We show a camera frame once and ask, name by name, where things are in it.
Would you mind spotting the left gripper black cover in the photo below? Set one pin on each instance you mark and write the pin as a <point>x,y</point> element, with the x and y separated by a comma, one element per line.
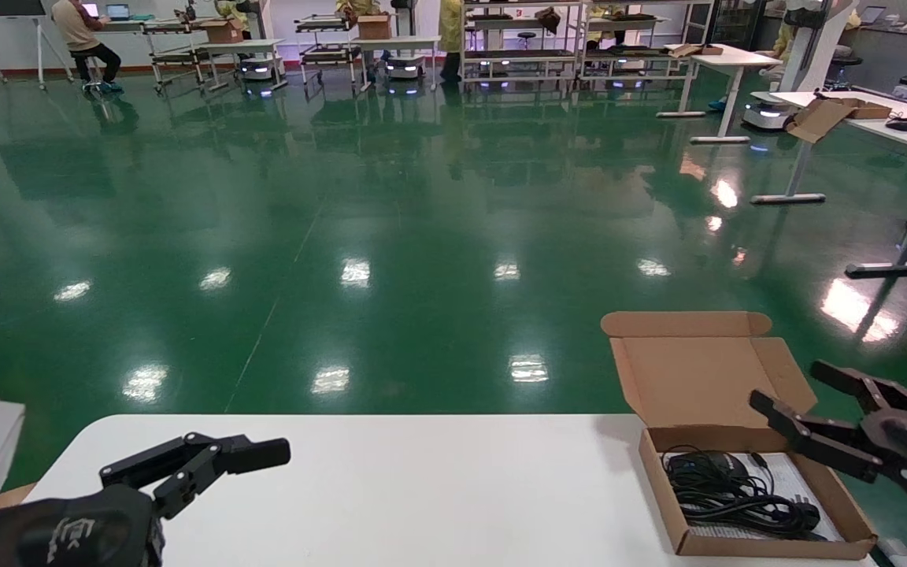
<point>68,531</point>

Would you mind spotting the brown cardboard storage box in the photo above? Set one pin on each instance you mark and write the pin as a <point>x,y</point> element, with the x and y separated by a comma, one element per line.
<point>697,378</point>

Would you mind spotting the grey robot base part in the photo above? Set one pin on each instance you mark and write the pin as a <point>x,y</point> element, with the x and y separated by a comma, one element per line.
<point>894,554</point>

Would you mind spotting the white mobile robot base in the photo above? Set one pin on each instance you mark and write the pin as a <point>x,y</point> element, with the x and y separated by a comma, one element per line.
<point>257,69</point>
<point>405,68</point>

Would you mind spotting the black computer mouse in box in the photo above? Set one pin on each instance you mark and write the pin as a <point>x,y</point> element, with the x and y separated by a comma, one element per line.
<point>694,466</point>

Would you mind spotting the open cardboard box on desk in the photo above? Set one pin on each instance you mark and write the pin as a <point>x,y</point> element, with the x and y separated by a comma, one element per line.
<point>821,118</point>

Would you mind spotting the flat cardboard box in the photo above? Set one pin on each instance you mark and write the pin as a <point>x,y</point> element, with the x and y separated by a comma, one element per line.
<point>695,50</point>

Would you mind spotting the white printed paper sheet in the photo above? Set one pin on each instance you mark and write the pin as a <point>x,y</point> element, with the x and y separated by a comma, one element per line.
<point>796,480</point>

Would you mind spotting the brown cardboard piece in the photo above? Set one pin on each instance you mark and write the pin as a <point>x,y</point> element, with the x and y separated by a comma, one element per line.
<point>12,498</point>

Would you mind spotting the black mouse on desk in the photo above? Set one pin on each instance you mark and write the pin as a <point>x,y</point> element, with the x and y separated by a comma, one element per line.
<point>899,124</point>

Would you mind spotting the tall white robot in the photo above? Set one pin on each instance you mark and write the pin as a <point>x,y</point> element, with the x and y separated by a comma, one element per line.
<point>809,55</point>

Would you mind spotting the white table with T legs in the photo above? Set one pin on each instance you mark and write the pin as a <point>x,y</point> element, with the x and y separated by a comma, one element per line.
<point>738,59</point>

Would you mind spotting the metal trolley cart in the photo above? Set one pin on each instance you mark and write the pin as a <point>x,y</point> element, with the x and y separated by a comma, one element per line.
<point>176,55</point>
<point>327,53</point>

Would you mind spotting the white metal shelf rack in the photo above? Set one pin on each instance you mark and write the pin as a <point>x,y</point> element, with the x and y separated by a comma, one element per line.
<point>518,53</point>
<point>644,55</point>

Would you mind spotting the small white table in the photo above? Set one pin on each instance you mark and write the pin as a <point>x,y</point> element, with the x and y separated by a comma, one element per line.
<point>243,46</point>
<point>396,41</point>

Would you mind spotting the seated person beige shirt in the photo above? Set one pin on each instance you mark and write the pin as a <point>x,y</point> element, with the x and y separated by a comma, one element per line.
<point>79,27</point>

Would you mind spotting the open laptop computer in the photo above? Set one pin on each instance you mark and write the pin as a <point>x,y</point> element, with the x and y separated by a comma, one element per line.
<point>118,12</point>

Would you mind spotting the standing person yellow coat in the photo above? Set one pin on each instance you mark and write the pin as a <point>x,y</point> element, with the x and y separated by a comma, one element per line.
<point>451,31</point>

